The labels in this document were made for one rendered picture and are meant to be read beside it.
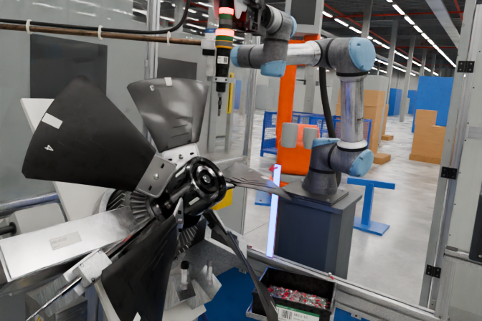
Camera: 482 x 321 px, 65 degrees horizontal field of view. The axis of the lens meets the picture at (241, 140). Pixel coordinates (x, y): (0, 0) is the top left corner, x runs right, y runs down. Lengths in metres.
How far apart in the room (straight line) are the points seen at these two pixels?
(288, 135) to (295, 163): 0.38
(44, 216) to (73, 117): 0.21
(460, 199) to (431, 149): 7.52
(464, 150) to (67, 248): 2.21
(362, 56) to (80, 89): 0.96
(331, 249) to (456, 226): 1.19
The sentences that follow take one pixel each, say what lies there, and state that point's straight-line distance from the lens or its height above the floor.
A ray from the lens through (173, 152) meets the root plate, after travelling 0.97.
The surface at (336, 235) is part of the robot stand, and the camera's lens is 1.60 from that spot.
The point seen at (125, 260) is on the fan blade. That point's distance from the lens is 0.67.
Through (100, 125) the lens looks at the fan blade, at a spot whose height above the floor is 1.34.
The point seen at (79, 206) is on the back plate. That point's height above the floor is 1.12.
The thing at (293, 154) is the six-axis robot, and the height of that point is 0.64.
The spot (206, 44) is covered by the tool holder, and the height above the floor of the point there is 1.53.
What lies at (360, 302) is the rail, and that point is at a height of 0.82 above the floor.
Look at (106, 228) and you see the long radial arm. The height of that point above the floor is 1.12.
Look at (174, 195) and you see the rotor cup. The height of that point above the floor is 1.19.
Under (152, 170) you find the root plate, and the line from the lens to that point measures 0.86.
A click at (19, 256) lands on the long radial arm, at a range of 0.79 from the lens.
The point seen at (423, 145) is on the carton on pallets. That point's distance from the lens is 10.15.
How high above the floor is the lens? 1.44
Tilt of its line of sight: 8 degrees down
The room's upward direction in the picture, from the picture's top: 5 degrees clockwise
